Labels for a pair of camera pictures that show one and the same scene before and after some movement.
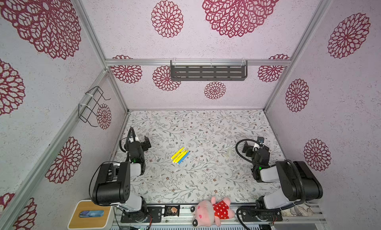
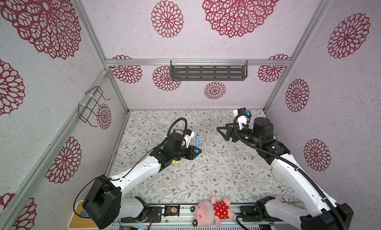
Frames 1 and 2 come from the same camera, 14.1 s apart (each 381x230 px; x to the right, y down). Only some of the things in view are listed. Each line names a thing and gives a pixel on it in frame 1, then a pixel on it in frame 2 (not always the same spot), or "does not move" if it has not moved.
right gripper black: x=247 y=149 -> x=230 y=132
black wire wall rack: x=87 y=108 does not move
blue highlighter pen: x=184 y=157 -> x=197 y=151
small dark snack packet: x=171 y=210 does not move
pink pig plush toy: x=207 y=213 does not move
